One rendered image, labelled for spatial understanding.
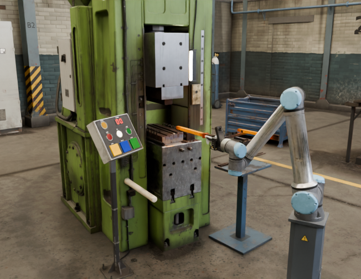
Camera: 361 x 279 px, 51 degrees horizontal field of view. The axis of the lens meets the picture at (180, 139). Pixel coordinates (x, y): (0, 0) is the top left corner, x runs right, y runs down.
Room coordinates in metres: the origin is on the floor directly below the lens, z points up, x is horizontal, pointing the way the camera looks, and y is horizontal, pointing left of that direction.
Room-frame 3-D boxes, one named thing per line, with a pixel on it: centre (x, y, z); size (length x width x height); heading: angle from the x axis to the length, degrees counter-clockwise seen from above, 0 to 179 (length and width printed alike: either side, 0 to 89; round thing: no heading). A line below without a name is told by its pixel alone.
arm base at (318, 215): (2.27, -0.84, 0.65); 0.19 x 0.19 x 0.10
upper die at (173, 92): (3.10, 0.18, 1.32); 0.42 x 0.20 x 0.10; 33
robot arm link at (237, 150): (2.33, -0.35, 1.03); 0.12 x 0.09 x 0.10; 33
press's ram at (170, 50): (3.13, 0.14, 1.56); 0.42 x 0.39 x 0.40; 33
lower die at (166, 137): (3.10, 0.18, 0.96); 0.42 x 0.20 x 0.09; 33
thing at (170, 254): (2.89, 0.04, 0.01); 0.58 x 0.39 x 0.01; 123
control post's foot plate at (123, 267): (2.55, 0.49, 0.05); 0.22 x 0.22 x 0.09; 33
